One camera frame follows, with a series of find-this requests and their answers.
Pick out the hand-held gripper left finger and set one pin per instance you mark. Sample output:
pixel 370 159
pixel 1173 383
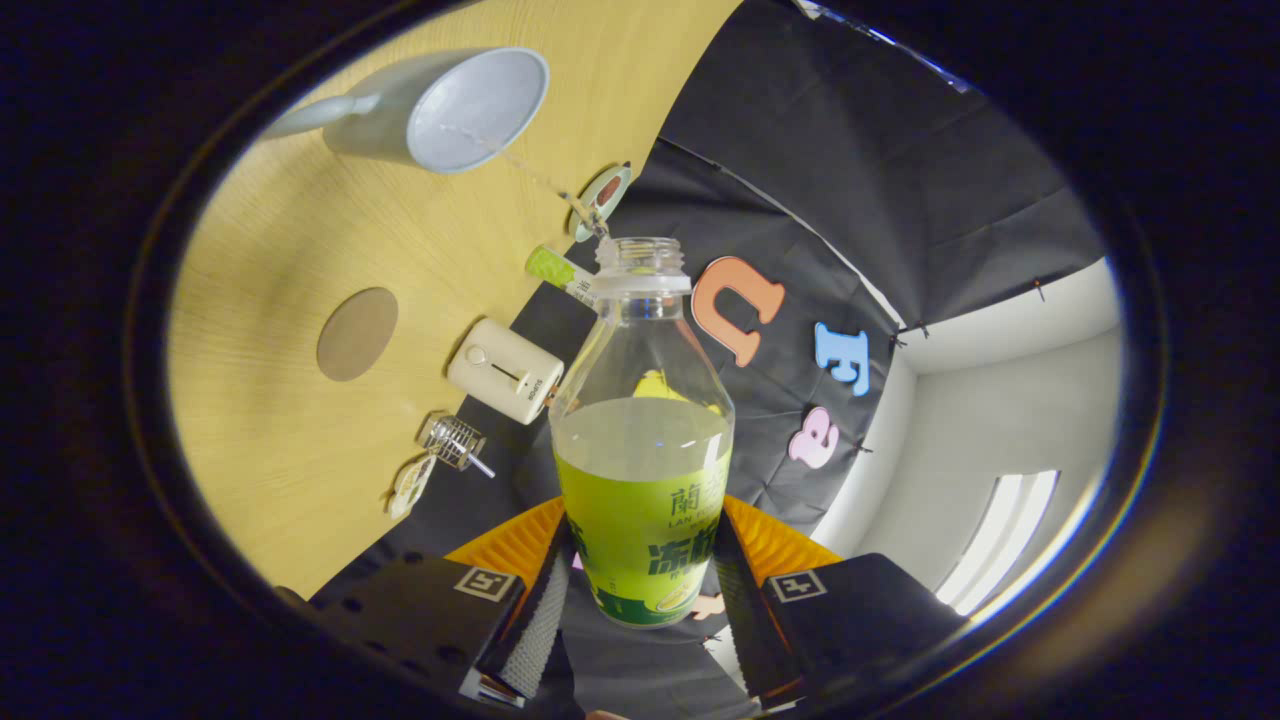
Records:
pixel 535 620

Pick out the clear juice bottle green label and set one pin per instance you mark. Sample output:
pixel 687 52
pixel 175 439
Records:
pixel 645 520

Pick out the small pale green plate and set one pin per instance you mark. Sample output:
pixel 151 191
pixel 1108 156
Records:
pixel 585 228

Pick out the ceiling light panel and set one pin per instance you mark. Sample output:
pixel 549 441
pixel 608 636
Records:
pixel 1000 540

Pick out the white divided dish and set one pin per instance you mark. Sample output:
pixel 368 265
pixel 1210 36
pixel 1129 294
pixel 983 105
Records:
pixel 410 488

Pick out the white toaster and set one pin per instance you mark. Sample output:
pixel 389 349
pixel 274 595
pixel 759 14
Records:
pixel 500 372

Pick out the capped white green bottle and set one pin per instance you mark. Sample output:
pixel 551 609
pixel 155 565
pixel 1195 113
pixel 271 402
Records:
pixel 555 270

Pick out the brown meat piece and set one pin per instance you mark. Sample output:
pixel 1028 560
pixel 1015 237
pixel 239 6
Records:
pixel 608 190

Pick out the wooden table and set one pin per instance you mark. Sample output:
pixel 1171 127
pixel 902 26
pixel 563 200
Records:
pixel 300 250

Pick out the round brown coaster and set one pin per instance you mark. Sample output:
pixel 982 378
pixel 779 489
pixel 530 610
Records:
pixel 357 334

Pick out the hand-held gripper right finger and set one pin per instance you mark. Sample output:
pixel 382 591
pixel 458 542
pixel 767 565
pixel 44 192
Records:
pixel 745 620

